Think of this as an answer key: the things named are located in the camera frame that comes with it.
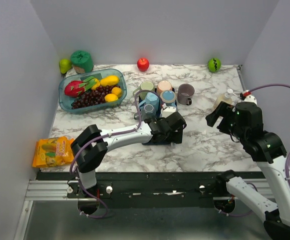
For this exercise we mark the green mug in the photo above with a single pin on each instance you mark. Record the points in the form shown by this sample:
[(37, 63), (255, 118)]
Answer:
[(146, 85)]

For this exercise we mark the light blue faceted mug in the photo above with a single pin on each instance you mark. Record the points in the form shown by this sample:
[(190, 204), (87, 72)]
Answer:
[(152, 99)]

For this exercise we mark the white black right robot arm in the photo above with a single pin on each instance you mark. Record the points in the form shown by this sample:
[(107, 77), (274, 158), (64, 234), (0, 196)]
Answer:
[(244, 121)]

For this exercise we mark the grey blue faceted mug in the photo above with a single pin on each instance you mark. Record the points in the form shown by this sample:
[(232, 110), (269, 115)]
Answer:
[(148, 111)]

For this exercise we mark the green pear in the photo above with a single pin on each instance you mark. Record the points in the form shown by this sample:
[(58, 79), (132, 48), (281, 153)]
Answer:
[(65, 65)]

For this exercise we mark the white light blue mug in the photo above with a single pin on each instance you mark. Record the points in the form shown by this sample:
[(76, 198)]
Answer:
[(173, 145)]

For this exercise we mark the purple mug black handle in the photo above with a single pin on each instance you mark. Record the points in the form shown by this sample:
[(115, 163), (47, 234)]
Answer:
[(185, 94)]

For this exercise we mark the yellow mango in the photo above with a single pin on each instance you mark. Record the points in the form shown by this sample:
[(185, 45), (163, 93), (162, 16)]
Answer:
[(110, 80)]

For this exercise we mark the dark red grapes bunch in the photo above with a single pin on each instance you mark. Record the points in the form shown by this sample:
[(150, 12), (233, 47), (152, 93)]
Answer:
[(92, 97)]

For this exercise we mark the orange snack bag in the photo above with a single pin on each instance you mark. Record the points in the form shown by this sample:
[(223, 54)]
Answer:
[(53, 152)]

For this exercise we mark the pink mug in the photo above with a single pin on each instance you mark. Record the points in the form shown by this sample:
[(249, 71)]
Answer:
[(163, 85)]

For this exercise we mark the dark blue tray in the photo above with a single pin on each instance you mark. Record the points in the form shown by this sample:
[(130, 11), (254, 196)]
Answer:
[(157, 112)]

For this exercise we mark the green lime ball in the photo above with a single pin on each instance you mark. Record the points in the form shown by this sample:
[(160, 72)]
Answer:
[(214, 65)]

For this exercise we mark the yellow lemon front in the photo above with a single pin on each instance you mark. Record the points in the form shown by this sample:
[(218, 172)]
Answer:
[(111, 98)]

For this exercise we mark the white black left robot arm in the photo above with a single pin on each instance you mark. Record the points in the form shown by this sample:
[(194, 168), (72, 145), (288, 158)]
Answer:
[(90, 147)]

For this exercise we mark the pink dragon fruit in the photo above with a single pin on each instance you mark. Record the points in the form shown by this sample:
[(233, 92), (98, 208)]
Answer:
[(77, 87)]

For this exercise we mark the teal plastic fruit basket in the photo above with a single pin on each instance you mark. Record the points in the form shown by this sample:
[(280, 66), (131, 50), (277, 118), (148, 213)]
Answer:
[(66, 101)]

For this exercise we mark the yellow green fruit in basket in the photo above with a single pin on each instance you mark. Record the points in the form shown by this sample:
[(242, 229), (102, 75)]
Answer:
[(96, 84)]

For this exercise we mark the yellow lemon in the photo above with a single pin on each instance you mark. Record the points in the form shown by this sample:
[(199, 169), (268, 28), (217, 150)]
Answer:
[(117, 91), (111, 98)]

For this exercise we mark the cream soap pump bottle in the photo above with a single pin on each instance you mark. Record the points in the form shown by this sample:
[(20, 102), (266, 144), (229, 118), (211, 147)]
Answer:
[(225, 97)]

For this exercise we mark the yellow lemon back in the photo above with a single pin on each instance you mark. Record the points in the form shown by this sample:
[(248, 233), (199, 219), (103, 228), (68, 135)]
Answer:
[(117, 91)]

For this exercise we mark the red apple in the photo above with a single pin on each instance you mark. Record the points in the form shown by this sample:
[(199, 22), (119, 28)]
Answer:
[(143, 64)]

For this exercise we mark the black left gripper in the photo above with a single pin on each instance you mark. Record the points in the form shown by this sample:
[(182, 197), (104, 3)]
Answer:
[(175, 137)]

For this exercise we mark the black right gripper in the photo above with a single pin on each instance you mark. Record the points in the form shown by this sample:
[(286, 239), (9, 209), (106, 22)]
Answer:
[(224, 109)]

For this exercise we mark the green wrapped roll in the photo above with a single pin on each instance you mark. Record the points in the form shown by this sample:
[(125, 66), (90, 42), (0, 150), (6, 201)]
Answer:
[(82, 62)]

